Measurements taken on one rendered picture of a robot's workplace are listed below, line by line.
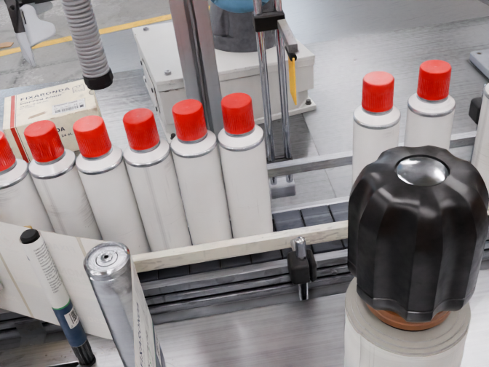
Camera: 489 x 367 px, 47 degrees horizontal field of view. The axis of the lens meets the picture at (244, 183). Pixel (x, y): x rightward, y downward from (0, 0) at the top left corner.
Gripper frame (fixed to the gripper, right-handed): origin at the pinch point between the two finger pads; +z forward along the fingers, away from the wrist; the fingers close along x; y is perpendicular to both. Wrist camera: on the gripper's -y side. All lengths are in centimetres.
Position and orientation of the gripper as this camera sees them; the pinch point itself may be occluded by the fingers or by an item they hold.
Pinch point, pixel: (30, 51)
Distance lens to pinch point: 104.6
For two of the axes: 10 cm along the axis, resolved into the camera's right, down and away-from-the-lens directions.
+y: 9.5, -2.4, 1.9
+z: 0.8, 7.9, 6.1
